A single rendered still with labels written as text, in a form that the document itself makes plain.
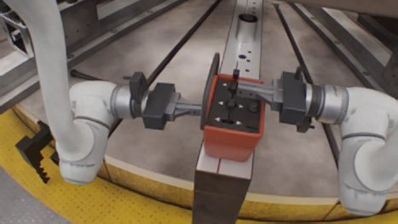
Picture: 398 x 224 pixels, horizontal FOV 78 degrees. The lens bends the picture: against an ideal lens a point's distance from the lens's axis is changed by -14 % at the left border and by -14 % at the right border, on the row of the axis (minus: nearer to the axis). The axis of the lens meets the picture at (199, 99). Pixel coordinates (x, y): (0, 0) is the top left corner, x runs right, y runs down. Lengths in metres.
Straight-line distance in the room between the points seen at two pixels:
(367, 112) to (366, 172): 0.14
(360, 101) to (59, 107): 0.64
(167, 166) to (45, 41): 0.77
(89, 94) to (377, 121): 0.70
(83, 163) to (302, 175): 0.85
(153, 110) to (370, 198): 0.52
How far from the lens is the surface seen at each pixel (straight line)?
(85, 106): 0.77
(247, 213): 1.35
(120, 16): 1.96
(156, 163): 1.16
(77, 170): 0.72
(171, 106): 0.71
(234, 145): 0.65
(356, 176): 0.60
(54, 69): 0.56
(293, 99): 0.63
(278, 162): 1.23
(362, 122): 0.66
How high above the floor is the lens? 1.27
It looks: 43 degrees down
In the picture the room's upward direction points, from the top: 4 degrees clockwise
